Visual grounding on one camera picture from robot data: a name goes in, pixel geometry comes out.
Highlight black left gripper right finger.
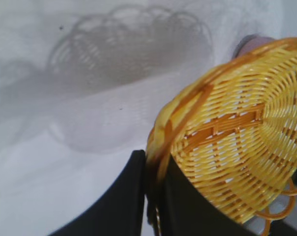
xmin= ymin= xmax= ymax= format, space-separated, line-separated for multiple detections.
xmin=160 ymin=154 xmax=248 ymax=236

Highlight pink peach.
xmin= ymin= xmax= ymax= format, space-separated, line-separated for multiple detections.
xmin=235 ymin=35 xmax=275 ymax=59

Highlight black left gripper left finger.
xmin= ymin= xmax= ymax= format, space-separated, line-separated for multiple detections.
xmin=49 ymin=149 xmax=146 ymax=236

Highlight yellow woven plastic basket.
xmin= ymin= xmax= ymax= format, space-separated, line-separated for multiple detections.
xmin=145 ymin=35 xmax=297 ymax=236

